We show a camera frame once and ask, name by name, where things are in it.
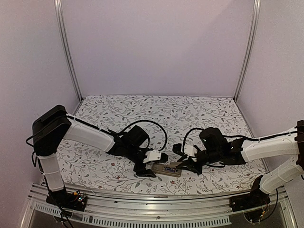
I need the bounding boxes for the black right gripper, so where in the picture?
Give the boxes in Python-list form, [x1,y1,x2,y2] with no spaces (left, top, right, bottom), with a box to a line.
[176,149,221,175]

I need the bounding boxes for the black AAA battery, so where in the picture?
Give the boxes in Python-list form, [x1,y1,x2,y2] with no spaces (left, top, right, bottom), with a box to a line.
[164,167,177,173]

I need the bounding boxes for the white remote control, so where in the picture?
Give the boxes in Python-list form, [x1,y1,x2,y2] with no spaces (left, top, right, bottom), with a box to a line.
[152,163,181,177]

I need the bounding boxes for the remote battery cover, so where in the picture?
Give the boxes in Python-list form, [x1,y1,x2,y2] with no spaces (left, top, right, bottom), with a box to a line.
[169,161,182,168]

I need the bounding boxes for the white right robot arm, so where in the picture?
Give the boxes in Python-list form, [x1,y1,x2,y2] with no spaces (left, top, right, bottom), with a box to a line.
[172,120,304,207]

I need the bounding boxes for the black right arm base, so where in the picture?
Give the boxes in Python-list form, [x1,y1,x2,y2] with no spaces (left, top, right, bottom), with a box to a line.
[229,175,270,223]

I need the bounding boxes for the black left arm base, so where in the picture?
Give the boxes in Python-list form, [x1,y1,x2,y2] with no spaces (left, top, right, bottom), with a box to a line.
[46,187,87,212]

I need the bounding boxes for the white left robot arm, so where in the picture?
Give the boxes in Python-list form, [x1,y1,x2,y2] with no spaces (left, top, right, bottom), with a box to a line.
[26,105,168,206]

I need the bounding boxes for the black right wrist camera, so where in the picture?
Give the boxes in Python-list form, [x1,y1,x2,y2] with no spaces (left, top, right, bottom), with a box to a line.
[199,127,229,152]

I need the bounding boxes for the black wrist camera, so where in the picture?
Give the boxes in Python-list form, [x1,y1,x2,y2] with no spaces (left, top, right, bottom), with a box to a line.
[199,127,229,152]
[125,125,149,147]

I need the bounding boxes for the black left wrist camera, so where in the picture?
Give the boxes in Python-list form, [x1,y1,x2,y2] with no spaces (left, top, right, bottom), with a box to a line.
[125,125,149,147]

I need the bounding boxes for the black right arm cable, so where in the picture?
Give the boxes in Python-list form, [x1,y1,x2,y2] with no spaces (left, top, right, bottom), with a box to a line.
[182,128,205,152]

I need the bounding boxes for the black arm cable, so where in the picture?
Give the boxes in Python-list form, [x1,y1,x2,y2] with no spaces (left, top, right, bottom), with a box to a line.
[182,128,205,152]
[118,120,168,152]

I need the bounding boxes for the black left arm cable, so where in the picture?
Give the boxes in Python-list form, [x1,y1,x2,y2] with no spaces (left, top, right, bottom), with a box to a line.
[118,120,168,152]

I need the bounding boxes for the right aluminium frame post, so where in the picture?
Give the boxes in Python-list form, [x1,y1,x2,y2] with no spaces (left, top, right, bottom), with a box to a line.
[233,0,261,103]

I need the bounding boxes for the aluminium frame post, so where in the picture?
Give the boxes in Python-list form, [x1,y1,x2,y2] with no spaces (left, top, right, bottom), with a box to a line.
[54,0,83,102]
[233,0,261,103]

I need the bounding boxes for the left aluminium frame post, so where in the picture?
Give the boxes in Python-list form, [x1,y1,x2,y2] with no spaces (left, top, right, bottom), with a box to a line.
[54,0,83,102]

